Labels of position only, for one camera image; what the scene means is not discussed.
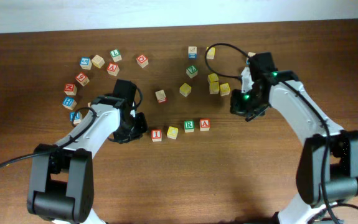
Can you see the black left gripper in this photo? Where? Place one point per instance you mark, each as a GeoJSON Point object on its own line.
{"type": "Point", "coordinates": [121, 137]}

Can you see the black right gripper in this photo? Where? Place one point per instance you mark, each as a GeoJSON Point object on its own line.
{"type": "Point", "coordinates": [236, 107]}

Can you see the red I letter block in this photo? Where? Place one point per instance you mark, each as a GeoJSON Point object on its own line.
{"type": "Point", "coordinates": [156, 135]}

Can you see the yellow C letter block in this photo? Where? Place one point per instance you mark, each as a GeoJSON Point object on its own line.
{"type": "Point", "coordinates": [172, 132]}

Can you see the red a block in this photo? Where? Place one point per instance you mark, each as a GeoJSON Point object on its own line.
{"type": "Point", "coordinates": [204, 124]}
{"type": "Point", "coordinates": [113, 69]}

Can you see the green R letter block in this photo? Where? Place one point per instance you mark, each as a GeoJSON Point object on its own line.
{"type": "Point", "coordinates": [189, 126]}

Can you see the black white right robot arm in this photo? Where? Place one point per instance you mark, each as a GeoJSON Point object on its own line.
{"type": "Point", "coordinates": [327, 174]}

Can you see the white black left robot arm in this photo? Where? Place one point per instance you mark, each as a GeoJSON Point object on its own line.
{"type": "Point", "coordinates": [61, 188]}

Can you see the yellow block lower right cluster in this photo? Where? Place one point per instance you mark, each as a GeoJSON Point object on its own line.
{"type": "Point", "coordinates": [224, 89]}

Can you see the yellow block cluster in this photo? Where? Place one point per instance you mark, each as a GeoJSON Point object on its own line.
{"type": "Point", "coordinates": [213, 77]}
{"type": "Point", "coordinates": [224, 89]}
{"type": "Point", "coordinates": [214, 88]}

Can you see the yellow block lower left cluster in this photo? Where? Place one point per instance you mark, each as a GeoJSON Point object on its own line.
{"type": "Point", "coordinates": [214, 88]}

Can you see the wooden block red side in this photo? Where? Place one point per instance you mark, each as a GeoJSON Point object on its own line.
{"type": "Point", "coordinates": [161, 96]}

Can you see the yellow block upper cluster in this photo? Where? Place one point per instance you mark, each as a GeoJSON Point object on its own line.
{"type": "Point", "coordinates": [213, 77]}

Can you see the blue X side block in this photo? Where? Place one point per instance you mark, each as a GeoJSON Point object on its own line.
{"type": "Point", "coordinates": [250, 55]}

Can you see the blue H block lower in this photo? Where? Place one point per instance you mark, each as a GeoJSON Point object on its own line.
{"type": "Point", "coordinates": [75, 118]}

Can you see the blue h block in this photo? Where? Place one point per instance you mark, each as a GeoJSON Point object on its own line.
{"type": "Point", "coordinates": [69, 103]}
{"type": "Point", "coordinates": [75, 118]}

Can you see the yellow block centre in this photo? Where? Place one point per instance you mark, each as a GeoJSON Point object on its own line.
{"type": "Point", "coordinates": [185, 89]}

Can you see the yellow top block back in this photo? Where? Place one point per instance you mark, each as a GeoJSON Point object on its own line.
{"type": "Point", "coordinates": [210, 53]}

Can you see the red C letter block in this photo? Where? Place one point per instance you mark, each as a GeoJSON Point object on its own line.
{"type": "Point", "coordinates": [142, 61]}

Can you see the green Z letter block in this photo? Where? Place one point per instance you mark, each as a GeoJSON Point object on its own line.
{"type": "Point", "coordinates": [191, 71]}

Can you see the blue H block upper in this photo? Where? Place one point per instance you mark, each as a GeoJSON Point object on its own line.
{"type": "Point", "coordinates": [69, 103]}

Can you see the red 6 number block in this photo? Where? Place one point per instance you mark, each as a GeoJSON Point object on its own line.
{"type": "Point", "coordinates": [82, 79]}

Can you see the red M letter block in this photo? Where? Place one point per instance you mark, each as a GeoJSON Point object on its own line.
{"type": "Point", "coordinates": [70, 89]}

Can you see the plain wooden block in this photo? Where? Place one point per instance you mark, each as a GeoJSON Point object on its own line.
{"type": "Point", "coordinates": [98, 61]}

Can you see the green L letter block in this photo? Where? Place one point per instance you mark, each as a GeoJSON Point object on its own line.
{"type": "Point", "coordinates": [116, 55]}

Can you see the wooden block blue side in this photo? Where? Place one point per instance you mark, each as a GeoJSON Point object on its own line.
{"type": "Point", "coordinates": [192, 52]}

